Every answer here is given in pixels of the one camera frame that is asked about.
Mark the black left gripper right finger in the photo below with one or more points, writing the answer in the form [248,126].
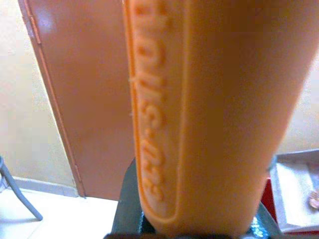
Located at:
[263,222]

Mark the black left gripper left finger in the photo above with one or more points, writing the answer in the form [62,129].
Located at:
[127,204]

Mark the red box with white paper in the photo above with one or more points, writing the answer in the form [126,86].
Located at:
[296,191]

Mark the grey metal chair leg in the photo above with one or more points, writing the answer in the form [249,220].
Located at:
[18,189]

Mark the brown wooden door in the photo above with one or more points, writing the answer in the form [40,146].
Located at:
[84,99]

